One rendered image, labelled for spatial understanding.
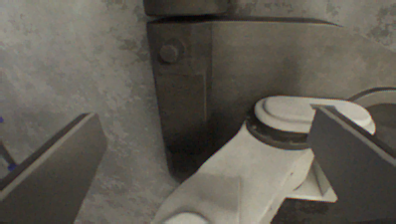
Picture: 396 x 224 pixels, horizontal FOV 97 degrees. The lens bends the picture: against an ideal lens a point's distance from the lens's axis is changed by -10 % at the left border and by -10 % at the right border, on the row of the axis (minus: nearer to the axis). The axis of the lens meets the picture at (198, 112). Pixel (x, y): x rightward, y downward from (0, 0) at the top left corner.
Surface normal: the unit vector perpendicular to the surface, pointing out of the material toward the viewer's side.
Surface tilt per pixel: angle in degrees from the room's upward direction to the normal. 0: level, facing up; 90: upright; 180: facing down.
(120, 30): 0
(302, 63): 0
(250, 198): 90
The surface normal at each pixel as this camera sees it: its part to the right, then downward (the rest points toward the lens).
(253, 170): -0.04, -0.86
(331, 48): -0.20, 0.51
